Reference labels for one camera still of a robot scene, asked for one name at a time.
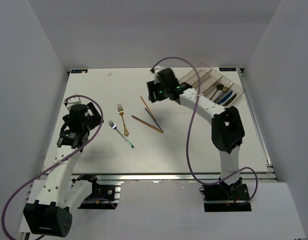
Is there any black spoon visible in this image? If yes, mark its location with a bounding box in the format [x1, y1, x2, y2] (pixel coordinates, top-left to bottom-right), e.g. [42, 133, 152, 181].
[211, 84, 224, 102]

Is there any iridescent pink spoon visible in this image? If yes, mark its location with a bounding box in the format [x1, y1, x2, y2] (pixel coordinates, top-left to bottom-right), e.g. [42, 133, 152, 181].
[214, 86, 229, 103]

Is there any blue knife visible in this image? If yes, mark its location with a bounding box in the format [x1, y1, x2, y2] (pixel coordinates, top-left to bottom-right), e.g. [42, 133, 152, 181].
[217, 91, 233, 105]

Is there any black knife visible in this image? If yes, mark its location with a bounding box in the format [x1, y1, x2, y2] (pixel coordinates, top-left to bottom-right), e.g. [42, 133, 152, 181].
[224, 93, 237, 106]

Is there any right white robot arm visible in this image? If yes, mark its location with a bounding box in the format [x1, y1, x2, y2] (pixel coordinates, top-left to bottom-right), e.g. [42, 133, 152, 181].
[147, 67, 245, 200]

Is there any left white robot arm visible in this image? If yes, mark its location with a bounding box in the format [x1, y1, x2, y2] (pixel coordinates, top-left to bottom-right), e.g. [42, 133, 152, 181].
[23, 100, 102, 238]

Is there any gold chopstick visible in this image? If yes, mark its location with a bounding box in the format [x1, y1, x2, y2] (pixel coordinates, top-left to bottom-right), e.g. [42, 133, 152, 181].
[131, 115, 163, 133]
[140, 96, 156, 121]

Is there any blue grey chopstick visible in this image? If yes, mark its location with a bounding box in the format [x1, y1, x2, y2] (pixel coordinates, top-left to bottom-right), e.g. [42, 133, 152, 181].
[144, 107, 164, 133]

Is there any iridescent rainbow fork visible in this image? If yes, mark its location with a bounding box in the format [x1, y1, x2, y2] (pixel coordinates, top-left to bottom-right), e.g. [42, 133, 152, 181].
[108, 120, 135, 149]

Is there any gold ornate fork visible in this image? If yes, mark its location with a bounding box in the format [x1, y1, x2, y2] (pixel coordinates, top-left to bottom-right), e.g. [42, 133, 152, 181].
[117, 103, 129, 137]

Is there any clear compartment organizer tray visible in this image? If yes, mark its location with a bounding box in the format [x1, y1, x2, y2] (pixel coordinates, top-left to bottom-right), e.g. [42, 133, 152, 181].
[178, 62, 246, 108]

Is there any left blue table label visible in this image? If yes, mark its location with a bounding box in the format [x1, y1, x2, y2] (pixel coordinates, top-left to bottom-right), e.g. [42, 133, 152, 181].
[70, 69, 88, 74]

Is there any blue table label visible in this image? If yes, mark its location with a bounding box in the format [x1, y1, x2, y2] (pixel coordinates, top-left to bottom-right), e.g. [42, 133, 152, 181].
[218, 67, 237, 72]
[70, 69, 88, 74]

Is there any right blue table label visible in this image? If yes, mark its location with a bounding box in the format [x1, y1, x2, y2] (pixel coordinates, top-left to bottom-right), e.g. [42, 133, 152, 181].
[218, 67, 237, 72]

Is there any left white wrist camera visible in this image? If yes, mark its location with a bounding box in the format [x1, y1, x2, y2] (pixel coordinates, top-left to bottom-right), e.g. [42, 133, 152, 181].
[63, 94, 82, 111]

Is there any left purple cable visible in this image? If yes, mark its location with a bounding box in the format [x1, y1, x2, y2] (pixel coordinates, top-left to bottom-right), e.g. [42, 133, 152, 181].
[0, 94, 104, 240]

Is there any purple cable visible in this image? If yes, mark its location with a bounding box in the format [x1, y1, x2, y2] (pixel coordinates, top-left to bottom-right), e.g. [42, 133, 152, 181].
[0, 94, 104, 240]
[150, 56, 259, 205]

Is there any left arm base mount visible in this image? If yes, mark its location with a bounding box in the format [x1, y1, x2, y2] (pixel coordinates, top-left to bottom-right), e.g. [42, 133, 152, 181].
[71, 174, 118, 210]

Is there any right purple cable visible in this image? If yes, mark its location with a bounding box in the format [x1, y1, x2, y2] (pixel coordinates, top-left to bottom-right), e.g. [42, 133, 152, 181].
[150, 56, 259, 205]

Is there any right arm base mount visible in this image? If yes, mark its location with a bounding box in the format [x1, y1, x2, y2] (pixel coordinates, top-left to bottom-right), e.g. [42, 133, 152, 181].
[199, 184, 252, 213]

